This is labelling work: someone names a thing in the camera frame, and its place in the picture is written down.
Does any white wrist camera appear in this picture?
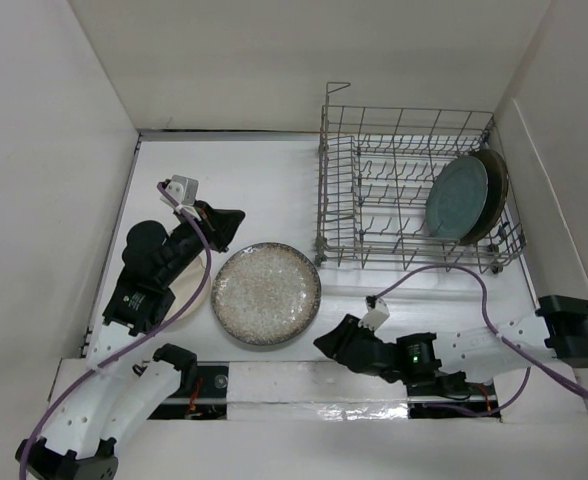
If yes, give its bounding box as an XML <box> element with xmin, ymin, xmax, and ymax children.
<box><xmin>360</xmin><ymin>296</ymin><xmax>390</xmax><ymax>332</ymax></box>
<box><xmin>160</xmin><ymin>175</ymin><xmax>199</xmax><ymax>208</ymax></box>

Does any brown glazed round plate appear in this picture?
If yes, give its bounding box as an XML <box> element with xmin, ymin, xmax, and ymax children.
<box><xmin>460</xmin><ymin>149</ymin><xmax>509</xmax><ymax>246</ymax></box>

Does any speckled white dark-rimmed plate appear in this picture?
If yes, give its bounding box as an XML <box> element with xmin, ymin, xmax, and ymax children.
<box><xmin>211</xmin><ymin>242</ymin><xmax>322</xmax><ymax>347</ymax></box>

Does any blue-grey round plate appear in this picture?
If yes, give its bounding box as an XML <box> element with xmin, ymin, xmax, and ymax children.
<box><xmin>425</xmin><ymin>156</ymin><xmax>488</xmax><ymax>241</ymax></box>

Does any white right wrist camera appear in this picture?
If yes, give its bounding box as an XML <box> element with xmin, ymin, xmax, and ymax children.
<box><xmin>360</xmin><ymin>296</ymin><xmax>390</xmax><ymax>332</ymax></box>

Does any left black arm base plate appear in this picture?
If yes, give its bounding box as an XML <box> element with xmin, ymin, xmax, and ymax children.
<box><xmin>148</xmin><ymin>362</ymin><xmax>229</xmax><ymax>421</ymax></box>

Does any grey wire dish rack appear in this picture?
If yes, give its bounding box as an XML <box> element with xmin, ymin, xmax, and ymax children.
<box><xmin>315</xmin><ymin>81</ymin><xmax>526</xmax><ymax>274</ymax></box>

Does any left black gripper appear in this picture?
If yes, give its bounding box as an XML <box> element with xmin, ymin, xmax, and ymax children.
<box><xmin>158</xmin><ymin>199</ymin><xmax>245</xmax><ymax>286</ymax></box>

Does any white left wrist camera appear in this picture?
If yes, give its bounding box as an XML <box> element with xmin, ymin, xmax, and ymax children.
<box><xmin>160</xmin><ymin>175</ymin><xmax>199</xmax><ymax>208</ymax></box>

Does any cream divided plate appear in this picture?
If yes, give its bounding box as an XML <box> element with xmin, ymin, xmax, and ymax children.
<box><xmin>165</xmin><ymin>256</ymin><xmax>212</xmax><ymax>329</ymax></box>

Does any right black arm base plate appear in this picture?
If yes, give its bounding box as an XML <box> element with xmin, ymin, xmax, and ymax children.
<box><xmin>406</xmin><ymin>381</ymin><xmax>499</xmax><ymax>419</ymax></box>

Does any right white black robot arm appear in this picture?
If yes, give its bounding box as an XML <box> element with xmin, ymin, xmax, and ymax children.
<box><xmin>314</xmin><ymin>295</ymin><xmax>588</xmax><ymax>393</ymax></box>

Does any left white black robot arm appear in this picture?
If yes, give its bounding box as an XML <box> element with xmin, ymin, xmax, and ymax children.
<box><xmin>16</xmin><ymin>201</ymin><xmax>245</xmax><ymax>479</ymax></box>

